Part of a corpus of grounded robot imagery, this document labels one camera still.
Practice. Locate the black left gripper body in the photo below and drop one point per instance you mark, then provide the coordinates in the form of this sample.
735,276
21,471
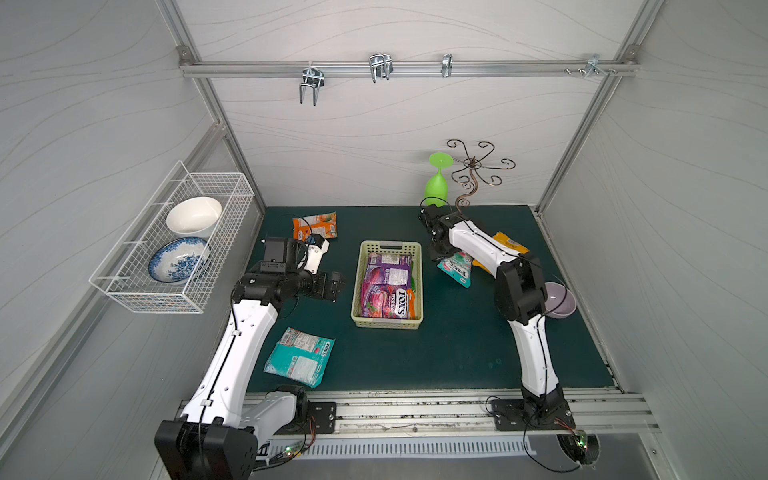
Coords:
330,285

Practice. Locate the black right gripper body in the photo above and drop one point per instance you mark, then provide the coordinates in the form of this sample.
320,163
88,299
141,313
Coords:
433,222

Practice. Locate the pale green plastic basket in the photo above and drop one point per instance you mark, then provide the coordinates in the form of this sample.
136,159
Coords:
396,247

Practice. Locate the teal Fox's mint candy bag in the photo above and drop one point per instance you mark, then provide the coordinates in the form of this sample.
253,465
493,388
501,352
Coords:
458,267

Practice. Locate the yellow mango candy bag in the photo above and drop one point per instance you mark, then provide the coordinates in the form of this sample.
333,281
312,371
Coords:
506,241

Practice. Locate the purple candy bag back side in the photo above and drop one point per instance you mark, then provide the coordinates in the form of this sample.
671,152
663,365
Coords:
388,269

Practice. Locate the orange Fox's candy bag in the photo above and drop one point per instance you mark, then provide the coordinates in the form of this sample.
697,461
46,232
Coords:
321,224

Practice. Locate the teal candy bag back side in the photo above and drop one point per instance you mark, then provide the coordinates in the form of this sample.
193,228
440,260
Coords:
300,357

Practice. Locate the purple Fox's berries candy bag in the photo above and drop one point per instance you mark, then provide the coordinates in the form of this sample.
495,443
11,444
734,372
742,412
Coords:
388,302

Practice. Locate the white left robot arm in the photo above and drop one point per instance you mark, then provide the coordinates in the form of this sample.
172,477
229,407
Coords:
215,437

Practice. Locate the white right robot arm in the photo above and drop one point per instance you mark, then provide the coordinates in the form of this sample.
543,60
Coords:
519,297

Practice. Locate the green plastic wine glass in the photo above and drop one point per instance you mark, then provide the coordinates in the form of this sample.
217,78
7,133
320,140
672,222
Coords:
436,188

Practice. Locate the dark bronze cup tree stand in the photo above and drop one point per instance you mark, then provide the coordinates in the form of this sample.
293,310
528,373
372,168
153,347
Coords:
473,173

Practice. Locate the blue patterned plate bowl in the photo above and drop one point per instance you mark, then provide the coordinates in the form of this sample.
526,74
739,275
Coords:
178,261

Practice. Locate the white bowl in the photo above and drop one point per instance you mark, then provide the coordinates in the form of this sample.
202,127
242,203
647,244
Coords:
195,217

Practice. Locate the lilac bowl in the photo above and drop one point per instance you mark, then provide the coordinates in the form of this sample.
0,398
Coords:
560,303

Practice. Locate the metal hook centre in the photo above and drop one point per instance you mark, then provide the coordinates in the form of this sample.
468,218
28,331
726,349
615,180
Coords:
380,66

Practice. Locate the metal double hook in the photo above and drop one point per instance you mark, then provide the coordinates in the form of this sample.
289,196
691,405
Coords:
312,80

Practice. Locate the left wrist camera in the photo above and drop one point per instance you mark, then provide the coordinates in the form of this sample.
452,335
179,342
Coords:
316,247

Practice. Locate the white wire wall basket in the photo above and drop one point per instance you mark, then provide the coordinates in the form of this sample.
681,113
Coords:
123,275

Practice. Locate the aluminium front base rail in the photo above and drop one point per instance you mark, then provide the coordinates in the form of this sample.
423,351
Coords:
463,413

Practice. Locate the aluminium top rail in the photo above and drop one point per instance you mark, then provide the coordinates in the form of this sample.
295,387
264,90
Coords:
402,69

